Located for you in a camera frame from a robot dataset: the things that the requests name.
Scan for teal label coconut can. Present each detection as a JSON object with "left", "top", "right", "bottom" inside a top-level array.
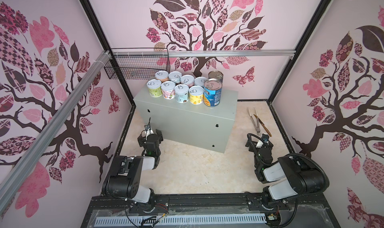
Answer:
[{"left": 168, "top": 71, "right": 183, "bottom": 85}]

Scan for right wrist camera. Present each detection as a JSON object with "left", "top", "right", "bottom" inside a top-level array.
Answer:
[{"left": 256, "top": 134, "right": 270, "bottom": 148}]

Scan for black wire mesh basket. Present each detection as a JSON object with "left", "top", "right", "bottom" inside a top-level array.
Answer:
[{"left": 105, "top": 48, "right": 171, "bottom": 80}]

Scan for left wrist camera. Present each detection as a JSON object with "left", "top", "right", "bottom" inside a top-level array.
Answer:
[{"left": 141, "top": 124, "right": 154, "bottom": 138}]

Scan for wooden handled knife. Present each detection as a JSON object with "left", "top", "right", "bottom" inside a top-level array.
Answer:
[{"left": 254, "top": 115, "right": 272, "bottom": 137}]

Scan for metal tongs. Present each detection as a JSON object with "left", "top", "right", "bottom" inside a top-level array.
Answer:
[{"left": 248, "top": 107, "right": 261, "bottom": 136}]

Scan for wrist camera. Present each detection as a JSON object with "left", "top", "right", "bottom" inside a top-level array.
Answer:
[
  {"left": 256, "top": 134, "right": 270, "bottom": 148},
  {"left": 141, "top": 124, "right": 154, "bottom": 138}
]

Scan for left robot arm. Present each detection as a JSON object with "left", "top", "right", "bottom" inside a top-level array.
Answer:
[{"left": 102, "top": 130, "right": 164, "bottom": 212}]

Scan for left aluminium rail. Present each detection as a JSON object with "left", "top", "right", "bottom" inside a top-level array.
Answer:
[{"left": 1, "top": 50, "right": 112, "bottom": 212}]

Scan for red tomato can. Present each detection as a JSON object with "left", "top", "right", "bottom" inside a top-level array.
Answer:
[{"left": 209, "top": 70, "right": 224, "bottom": 82}]

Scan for back aluminium rail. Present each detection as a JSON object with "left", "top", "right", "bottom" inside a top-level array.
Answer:
[{"left": 113, "top": 48, "right": 296, "bottom": 57}]

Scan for orange label can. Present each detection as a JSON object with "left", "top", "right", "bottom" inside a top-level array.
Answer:
[{"left": 155, "top": 70, "right": 169, "bottom": 83}]

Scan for blue label tin can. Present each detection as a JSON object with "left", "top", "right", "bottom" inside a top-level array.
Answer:
[{"left": 203, "top": 78, "right": 223, "bottom": 107}]

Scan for white slotted cable duct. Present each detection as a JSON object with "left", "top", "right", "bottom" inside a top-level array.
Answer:
[{"left": 94, "top": 214, "right": 267, "bottom": 228}]

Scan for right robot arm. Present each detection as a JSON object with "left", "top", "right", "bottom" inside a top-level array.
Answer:
[{"left": 246, "top": 133, "right": 330, "bottom": 209}]

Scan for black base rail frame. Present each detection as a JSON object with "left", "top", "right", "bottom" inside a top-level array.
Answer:
[{"left": 81, "top": 192, "right": 340, "bottom": 228}]

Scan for green label can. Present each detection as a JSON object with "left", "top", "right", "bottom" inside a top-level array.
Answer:
[{"left": 147, "top": 79, "right": 163, "bottom": 98}]

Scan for grey metal cabinet box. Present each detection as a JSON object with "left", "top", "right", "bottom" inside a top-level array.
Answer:
[{"left": 134, "top": 87, "right": 238, "bottom": 153}]

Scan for aluminium rail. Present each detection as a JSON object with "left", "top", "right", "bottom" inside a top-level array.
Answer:
[
  {"left": 1, "top": 50, "right": 112, "bottom": 212},
  {"left": 113, "top": 48, "right": 296, "bottom": 57}
]

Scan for yellow label can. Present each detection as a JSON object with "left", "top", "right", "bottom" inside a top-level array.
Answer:
[{"left": 189, "top": 85, "right": 204, "bottom": 105}]

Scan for pink label can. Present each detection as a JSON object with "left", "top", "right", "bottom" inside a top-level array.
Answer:
[
  {"left": 161, "top": 81, "right": 176, "bottom": 100},
  {"left": 181, "top": 74, "right": 195, "bottom": 88}
]

